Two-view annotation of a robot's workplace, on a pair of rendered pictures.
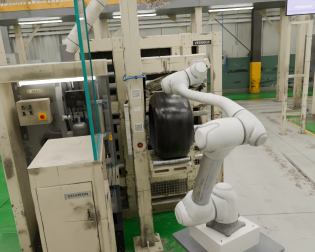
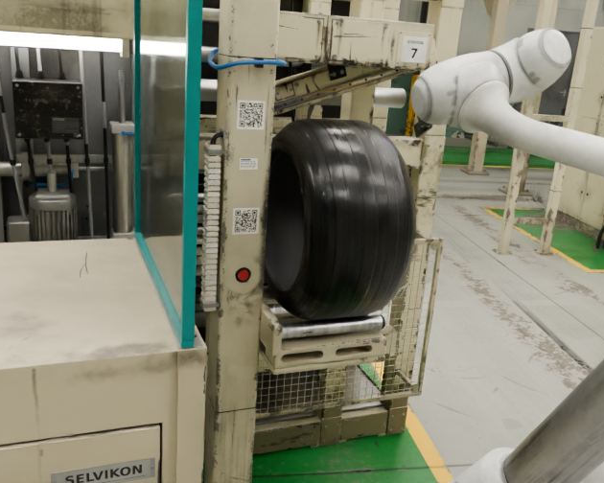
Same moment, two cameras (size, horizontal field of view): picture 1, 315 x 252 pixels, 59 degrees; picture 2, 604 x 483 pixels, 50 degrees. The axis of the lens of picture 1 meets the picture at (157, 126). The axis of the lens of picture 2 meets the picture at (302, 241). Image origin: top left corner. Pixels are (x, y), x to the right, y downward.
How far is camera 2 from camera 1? 0.73 m
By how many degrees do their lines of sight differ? 13
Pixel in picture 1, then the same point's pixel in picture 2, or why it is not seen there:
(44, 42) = not seen: outside the picture
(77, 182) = (106, 427)
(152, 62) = (291, 24)
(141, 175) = (236, 366)
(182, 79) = (499, 80)
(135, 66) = (260, 26)
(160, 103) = (326, 152)
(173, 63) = (352, 36)
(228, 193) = not seen: hidden behind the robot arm
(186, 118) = (402, 207)
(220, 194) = not seen: hidden behind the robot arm
